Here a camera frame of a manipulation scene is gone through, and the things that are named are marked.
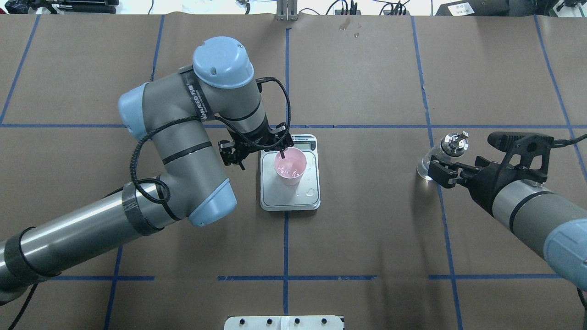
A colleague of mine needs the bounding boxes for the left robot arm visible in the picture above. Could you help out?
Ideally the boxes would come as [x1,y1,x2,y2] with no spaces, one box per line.
[0,36,294,305]

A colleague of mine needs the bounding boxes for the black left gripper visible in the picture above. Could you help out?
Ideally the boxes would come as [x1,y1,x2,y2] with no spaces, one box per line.
[248,123,294,159]

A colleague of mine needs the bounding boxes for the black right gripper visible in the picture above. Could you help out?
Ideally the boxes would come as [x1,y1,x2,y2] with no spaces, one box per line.
[428,152,516,215]

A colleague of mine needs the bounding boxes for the pink plastic cup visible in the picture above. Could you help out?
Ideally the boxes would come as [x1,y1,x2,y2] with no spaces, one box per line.
[273,148,307,186]

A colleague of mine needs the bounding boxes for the aluminium frame post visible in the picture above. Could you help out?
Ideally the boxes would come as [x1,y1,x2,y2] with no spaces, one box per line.
[275,0,299,22]

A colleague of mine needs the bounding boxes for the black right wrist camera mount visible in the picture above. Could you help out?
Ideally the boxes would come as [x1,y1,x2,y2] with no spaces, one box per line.
[487,132,555,186]

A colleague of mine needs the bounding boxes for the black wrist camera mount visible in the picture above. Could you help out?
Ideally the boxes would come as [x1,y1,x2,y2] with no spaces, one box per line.
[487,132,555,186]
[218,140,251,171]

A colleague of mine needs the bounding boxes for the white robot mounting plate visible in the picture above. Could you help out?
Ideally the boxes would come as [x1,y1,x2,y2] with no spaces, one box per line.
[224,315,345,330]

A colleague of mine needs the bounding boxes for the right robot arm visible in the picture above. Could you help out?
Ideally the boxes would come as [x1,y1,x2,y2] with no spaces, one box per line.
[428,156,586,291]

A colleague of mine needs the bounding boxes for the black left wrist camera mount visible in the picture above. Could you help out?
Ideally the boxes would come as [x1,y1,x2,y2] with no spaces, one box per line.
[218,140,251,171]

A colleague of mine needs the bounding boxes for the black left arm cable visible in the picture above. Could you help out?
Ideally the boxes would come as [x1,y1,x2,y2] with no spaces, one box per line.
[130,77,292,204]

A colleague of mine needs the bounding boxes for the white digital kitchen scale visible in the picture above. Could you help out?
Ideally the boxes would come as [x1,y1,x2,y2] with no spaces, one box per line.
[260,134,321,211]

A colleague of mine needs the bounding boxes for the black box with white label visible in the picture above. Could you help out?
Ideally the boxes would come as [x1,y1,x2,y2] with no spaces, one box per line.
[434,0,510,17]

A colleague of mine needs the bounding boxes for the clear glass sauce bottle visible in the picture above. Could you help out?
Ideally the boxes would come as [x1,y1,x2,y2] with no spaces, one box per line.
[416,130,469,181]

